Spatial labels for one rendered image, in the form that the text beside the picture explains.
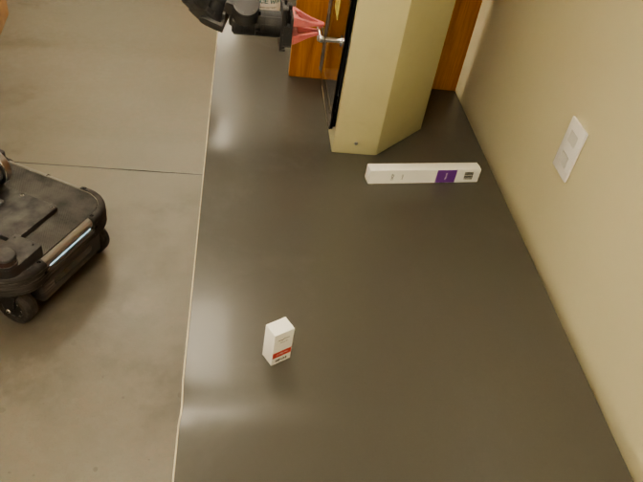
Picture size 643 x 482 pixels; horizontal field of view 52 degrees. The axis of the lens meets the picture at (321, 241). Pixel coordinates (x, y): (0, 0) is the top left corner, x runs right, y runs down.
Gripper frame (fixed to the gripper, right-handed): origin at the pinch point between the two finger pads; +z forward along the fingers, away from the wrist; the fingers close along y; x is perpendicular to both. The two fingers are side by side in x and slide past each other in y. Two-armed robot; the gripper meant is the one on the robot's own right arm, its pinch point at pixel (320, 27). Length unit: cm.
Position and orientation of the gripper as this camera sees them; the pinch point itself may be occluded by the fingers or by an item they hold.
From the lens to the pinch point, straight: 157.1
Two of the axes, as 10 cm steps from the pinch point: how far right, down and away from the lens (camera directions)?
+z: 9.9, 0.3, 1.6
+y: 1.3, -7.5, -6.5
